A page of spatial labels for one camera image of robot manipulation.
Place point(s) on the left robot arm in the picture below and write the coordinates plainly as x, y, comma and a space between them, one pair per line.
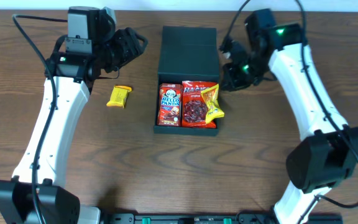
36, 191

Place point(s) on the red Hacks candy bag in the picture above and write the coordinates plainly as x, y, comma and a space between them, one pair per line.
194, 109

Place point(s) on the yellow orange snack packet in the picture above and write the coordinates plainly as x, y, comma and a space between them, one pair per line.
210, 97

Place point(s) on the red Hello Panda box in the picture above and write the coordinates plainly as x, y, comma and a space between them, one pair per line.
169, 111

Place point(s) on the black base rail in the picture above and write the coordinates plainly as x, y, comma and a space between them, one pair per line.
244, 218

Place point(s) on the black gift box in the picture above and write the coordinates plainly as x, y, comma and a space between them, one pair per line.
188, 54

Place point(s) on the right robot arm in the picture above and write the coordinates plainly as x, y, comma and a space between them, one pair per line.
328, 149

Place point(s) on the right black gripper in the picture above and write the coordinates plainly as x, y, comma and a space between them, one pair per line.
232, 84

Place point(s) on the small yellow candy packet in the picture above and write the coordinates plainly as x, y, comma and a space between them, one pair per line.
119, 96

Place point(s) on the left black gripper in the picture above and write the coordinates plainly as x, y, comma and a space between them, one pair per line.
127, 46

